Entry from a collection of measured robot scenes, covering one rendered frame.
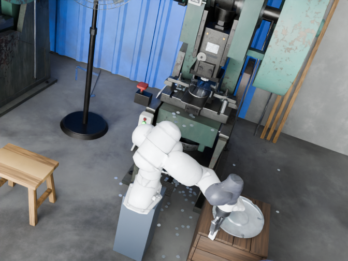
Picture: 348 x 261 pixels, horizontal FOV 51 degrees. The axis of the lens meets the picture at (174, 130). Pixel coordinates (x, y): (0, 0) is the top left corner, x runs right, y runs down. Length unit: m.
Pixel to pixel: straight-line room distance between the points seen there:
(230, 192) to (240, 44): 0.88
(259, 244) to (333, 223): 1.07
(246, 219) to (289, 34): 1.00
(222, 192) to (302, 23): 0.83
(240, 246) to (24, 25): 2.29
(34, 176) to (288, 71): 1.46
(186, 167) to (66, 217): 1.19
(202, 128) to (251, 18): 0.70
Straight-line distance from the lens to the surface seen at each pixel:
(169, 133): 1.38
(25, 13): 3.17
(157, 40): 3.61
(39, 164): 2.25
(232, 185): 1.65
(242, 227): 2.08
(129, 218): 2.03
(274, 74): 1.91
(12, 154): 2.33
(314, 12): 1.81
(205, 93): 2.29
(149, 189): 1.86
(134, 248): 2.18
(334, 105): 3.67
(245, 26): 2.10
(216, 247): 2.07
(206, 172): 1.67
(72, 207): 2.47
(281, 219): 2.83
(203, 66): 2.23
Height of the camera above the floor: 1.83
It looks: 34 degrees down
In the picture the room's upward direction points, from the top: 15 degrees clockwise
